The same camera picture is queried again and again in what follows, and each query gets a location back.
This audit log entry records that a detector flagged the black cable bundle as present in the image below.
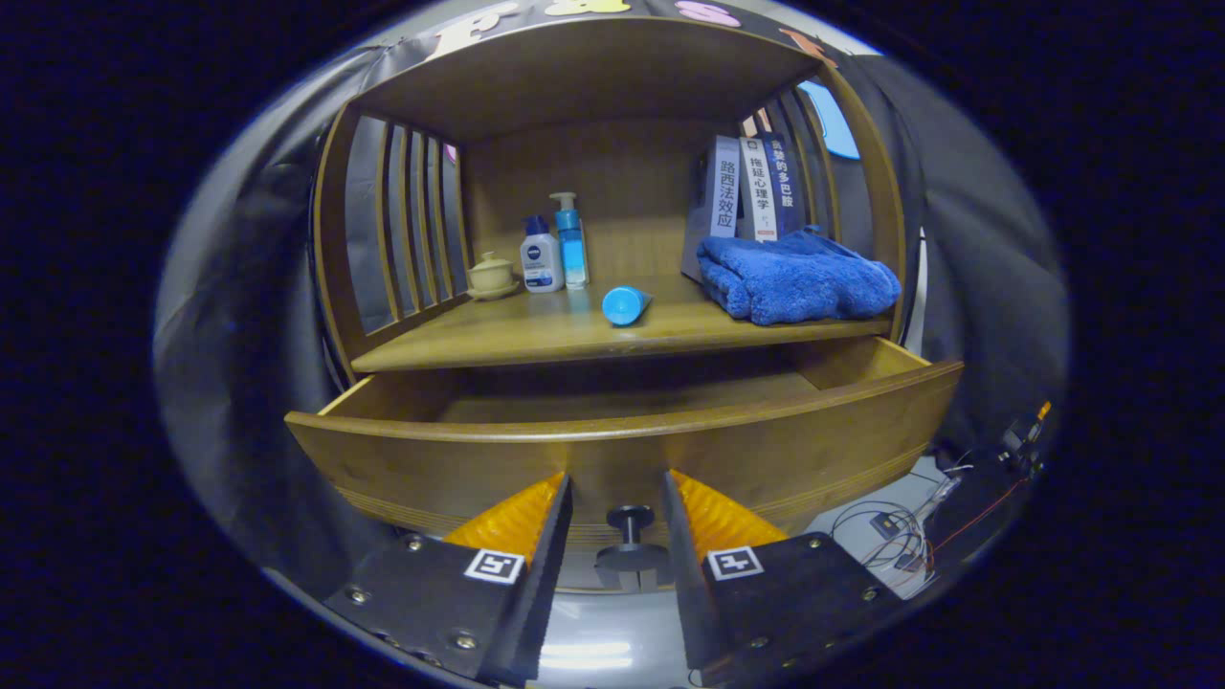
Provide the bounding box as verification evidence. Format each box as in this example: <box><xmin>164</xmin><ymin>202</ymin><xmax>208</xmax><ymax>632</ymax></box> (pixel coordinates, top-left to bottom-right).
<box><xmin>828</xmin><ymin>469</ymin><xmax>958</xmax><ymax>575</ymax></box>

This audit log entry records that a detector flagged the blue folded towel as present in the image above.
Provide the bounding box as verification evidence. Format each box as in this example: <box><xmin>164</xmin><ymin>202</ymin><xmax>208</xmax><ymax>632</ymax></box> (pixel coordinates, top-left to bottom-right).
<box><xmin>696</xmin><ymin>226</ymin><xmax>902</xmax><ymax>327</ymax></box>

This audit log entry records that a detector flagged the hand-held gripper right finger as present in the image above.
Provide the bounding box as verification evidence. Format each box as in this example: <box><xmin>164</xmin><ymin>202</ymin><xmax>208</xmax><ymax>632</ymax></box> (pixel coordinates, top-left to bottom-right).
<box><xmin>660</xmin><ymin>469</ymin><xmax>905</xmax><ymax>685</ymax></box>

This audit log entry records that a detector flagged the wooden drawer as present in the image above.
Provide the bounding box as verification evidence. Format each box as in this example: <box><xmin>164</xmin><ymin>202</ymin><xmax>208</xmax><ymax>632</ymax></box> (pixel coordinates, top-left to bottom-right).
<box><xmin>285</xmin><ymin>335</ymin><xmax>966</xmax><ymax>594</ymax></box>

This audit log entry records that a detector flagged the blue pump bottle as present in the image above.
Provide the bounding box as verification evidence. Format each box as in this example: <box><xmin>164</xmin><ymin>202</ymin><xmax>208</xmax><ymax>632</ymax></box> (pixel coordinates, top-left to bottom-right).
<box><xmin>549</xmin><ymin>191</ymin><xmax>590</xmax><ymax>291</ymax></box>

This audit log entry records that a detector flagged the beige lidded teacup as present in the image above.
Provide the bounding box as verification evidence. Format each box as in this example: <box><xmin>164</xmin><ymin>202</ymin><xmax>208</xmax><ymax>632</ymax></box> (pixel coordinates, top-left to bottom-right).
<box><xmin>466</xmin><ymin>251</ymin><xmax>521</xmax><ymax>301</ymax></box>

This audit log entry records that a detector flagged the black drawer knob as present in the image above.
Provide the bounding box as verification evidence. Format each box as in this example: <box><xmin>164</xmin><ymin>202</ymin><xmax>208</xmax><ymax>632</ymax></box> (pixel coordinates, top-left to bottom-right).
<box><xmin>594</xmin><ymin>505</ymin><xmax>671</xmax><ymax>589</ymax></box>

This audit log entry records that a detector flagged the wooden cabinet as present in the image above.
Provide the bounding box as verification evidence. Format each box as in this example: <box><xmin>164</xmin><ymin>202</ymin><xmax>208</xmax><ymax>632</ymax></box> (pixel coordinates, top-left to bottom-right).
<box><xmin>311</xmin><ymin>14</ymin><xmax>924</xmax><ymax>384</ymax></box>

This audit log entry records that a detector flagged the black device with orange part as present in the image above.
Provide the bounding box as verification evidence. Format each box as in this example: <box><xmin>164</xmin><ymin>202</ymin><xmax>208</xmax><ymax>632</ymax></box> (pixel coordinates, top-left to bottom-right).
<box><xmin>995</xmin><ymin>400</ymin><xmax>1054</xmax><ymax>470</ymax></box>

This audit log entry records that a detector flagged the wooden countertop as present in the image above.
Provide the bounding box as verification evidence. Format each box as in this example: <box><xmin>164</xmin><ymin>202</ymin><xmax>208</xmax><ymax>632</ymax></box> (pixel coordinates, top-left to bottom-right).
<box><xmin>349</xmin><ymin>273</ymin><xmax>896</xmax><ymax>374</ymax></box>

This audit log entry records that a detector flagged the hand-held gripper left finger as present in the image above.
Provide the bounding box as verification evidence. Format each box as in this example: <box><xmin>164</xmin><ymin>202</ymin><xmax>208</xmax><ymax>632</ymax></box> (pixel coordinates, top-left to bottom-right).
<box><xmin>325</xmin><ymin>472</ymin><xmax>575</xmax><ymax>686</ymax></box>

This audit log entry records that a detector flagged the dark blue book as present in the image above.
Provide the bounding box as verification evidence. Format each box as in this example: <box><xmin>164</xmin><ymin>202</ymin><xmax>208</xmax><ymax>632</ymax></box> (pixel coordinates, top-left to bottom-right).
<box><xmin>763</xmin><ymin>130</ymin><xmax>810</xmax><ymax>237</ymax></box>

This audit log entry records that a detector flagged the white book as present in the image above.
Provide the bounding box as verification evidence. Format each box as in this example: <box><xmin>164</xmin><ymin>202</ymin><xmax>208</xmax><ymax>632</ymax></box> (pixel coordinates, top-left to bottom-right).
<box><xmin>739</xmin><ymin>136</ymin><xmax>781</xmax><ymax>242</ymax></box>

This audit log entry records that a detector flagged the blue and white tube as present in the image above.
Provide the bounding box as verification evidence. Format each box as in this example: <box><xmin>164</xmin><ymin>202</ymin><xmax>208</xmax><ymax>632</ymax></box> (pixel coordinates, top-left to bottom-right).
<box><xmin>601</xmin><ymin>285</ymin><xmax>654</xmax><ymax>327</ymax></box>

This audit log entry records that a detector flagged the white bottle with blue cap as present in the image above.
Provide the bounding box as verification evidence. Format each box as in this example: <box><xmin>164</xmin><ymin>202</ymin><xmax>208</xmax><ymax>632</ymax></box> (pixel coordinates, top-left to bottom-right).
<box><xmin>520</xmin><ymin>215</ymin><xmax>566</xmax><ymax>294</ymax></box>

